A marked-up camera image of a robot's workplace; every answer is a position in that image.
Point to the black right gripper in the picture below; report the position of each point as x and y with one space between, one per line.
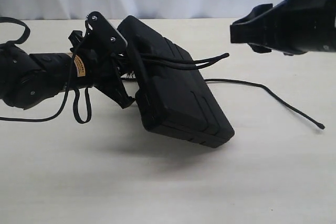
293 27

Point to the black plastic carrying case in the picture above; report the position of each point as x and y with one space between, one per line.
174 103

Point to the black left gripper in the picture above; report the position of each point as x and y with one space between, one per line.
102 67

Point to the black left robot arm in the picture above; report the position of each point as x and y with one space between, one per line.
28 79

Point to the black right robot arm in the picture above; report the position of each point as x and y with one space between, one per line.
293 27

